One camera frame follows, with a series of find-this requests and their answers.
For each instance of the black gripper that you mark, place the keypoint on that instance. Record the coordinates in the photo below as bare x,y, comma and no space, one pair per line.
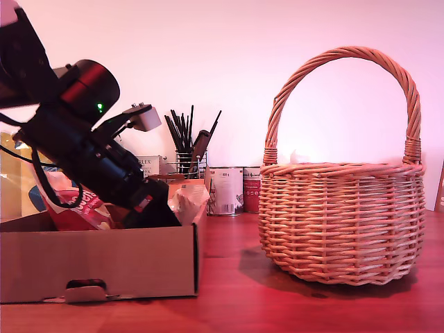
114,173

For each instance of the white candy bag with barcode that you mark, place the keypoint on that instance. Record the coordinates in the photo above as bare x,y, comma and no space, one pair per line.
190,204

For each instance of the brown cardboard box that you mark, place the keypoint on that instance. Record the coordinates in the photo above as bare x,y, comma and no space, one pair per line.
104,260

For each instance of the red and pink candy bag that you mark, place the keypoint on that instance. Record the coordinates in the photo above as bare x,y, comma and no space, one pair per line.
76,216

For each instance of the small white Porlex box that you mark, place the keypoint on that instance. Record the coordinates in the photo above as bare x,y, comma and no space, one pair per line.
152,166

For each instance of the white tin can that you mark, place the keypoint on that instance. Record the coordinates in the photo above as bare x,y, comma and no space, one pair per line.
227,194

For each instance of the thin black stick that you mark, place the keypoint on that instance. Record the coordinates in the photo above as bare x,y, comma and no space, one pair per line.
172,133
177,130
215,121
191,125

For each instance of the red tin can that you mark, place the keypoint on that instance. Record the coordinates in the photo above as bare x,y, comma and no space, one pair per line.
250,194

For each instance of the yellow kitchen towel pack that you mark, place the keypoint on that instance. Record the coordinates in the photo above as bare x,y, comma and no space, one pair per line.
14,187

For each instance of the wooden board with white dots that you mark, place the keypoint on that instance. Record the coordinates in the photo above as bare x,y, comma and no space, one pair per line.
440,197

